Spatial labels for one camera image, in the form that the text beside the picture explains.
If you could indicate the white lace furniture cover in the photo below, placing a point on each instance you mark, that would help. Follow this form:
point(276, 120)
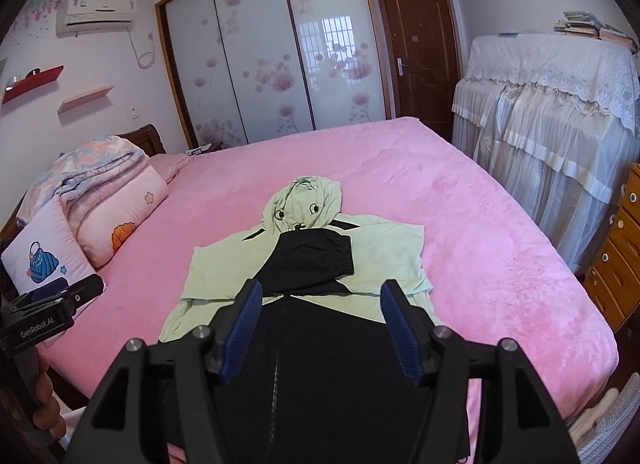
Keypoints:
point(550, 118)

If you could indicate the small white box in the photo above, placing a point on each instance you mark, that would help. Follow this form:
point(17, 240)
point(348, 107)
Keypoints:
point(198, 149)

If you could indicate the green and black hooded jacket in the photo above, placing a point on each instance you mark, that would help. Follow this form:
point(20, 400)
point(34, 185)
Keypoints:
point(325, 384)

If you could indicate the pink wall shelf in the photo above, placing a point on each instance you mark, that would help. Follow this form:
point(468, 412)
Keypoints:
point(85, 97)

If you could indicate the pink bed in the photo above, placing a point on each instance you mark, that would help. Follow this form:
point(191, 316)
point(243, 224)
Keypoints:
point(450, 224)

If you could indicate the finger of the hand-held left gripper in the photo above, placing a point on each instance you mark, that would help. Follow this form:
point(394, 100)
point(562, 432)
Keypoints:
point(47, 289)
point(82, 291)

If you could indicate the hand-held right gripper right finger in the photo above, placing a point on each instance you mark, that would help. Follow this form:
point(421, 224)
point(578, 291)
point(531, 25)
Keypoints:
point(400, 334)

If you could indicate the red wall shelf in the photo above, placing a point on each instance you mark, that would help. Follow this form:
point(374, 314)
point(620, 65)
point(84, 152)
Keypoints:
point(35, 82)

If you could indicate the wooden drawer cabinet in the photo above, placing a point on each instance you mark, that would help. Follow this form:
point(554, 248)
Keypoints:
point(615, 269)

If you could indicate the folded floral quilt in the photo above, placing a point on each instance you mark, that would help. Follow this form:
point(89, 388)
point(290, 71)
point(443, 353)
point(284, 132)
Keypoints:
point(85, 163)

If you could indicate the stack of books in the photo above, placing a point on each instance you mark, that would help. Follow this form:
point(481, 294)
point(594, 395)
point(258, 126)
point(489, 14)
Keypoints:
point(580, 23)

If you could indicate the white air conditioner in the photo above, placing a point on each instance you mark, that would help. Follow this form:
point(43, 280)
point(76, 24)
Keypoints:
point(95, 11)

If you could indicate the person's left hand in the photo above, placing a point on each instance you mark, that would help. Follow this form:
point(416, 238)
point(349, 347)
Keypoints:
point(47, 409)

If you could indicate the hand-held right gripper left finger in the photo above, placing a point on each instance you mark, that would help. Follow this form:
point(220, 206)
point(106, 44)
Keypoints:
point(240, 334)

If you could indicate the brown wooden door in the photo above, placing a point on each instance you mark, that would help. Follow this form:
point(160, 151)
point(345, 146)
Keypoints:
point(425, 43)

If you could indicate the dark wooden headboard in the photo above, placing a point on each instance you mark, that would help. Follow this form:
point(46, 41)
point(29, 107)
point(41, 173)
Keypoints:
point(147, 136)

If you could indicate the pink ruffled pillow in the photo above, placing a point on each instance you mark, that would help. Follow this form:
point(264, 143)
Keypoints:
point(167, 163)

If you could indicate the pink pillow orange flower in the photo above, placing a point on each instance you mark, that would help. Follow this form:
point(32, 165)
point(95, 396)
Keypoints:
point(120, 209)

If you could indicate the white cushion with bag print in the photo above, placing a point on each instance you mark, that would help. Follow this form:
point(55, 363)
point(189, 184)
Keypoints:
point(45, 249)

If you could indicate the white cloth bundle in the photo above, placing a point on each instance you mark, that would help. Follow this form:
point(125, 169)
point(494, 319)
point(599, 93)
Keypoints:
point(605, 424)

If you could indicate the floral sliding-door wardrobe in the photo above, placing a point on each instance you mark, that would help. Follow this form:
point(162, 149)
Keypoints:
point(260, 33)

